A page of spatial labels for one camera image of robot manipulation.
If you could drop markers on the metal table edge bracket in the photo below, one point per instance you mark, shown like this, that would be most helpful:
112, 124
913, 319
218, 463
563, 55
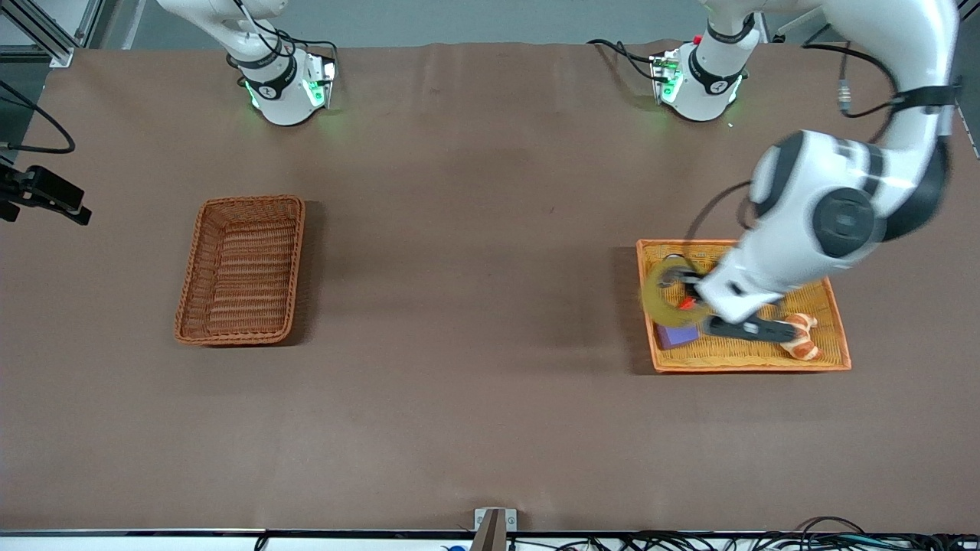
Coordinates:
494, 528

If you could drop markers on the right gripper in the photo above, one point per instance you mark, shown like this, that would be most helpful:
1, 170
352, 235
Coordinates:
31, 186

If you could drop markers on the toy croissant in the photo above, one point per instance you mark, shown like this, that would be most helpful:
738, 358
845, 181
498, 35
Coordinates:
804, 348

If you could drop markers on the clear yellowish tape roll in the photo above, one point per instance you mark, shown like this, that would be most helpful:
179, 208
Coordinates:
651, 302

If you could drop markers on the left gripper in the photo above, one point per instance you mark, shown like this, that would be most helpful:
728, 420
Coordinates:
687, 285

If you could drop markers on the brown deep wicker basket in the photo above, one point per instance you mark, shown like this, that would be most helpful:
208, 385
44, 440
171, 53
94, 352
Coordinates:
230, 321

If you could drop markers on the yellow flat wicker basket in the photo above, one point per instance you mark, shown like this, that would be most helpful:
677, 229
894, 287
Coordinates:
766, 352

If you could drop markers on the purple foam cube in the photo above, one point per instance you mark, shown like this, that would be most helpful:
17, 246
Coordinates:
677, 337

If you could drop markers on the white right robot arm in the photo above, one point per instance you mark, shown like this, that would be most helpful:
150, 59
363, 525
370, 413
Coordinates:
279, 99

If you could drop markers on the grey metal bar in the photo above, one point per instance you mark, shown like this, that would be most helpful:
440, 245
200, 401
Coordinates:
796, 23

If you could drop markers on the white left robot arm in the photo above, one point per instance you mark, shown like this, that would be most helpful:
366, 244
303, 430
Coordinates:
796, 176

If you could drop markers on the aluminium frame profile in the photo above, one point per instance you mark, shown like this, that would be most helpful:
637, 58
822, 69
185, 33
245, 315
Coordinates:
46, 38

